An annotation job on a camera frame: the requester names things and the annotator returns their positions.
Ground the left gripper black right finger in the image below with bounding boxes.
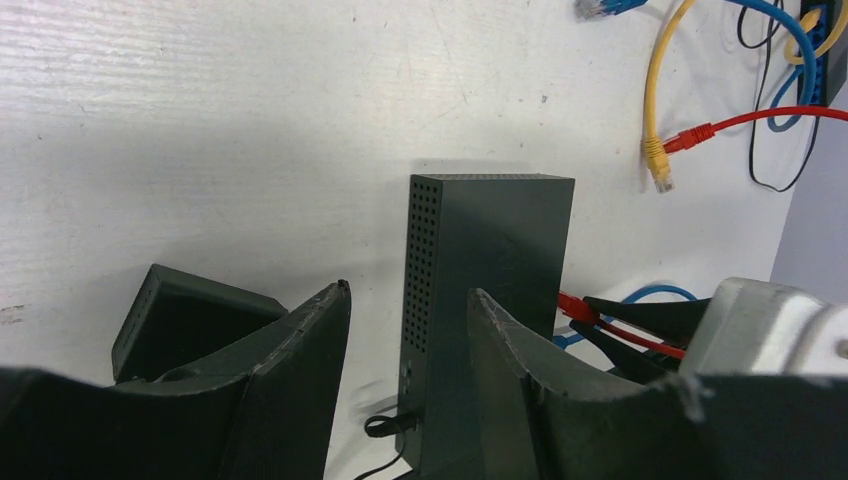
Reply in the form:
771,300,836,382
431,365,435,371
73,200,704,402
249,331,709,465
467,289,847,479

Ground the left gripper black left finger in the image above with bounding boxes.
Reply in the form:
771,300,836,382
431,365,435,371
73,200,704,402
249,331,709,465
1,280,352,479

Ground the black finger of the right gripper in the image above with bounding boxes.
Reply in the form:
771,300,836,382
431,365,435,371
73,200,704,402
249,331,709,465
569,321,676,385
583,296,711,345

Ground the blue ethernet cable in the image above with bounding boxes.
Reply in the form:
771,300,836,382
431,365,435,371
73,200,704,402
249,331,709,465
553,284,700,351
574,0,826,134

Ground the red ethernet cable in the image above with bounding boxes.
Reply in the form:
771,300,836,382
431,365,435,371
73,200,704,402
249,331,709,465
556,105,848,361

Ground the yellow ethernet cable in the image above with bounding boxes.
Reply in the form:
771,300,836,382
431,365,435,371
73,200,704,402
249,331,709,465
642,0,848,195

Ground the black power adapter with cord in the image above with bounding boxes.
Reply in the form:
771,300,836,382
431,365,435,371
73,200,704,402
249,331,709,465
736,0,823,195

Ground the black network switch small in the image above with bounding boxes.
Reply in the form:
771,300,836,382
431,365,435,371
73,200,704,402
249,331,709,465
800,1,847,107

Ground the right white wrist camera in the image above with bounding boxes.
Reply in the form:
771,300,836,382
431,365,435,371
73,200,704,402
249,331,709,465
680,277,847,379

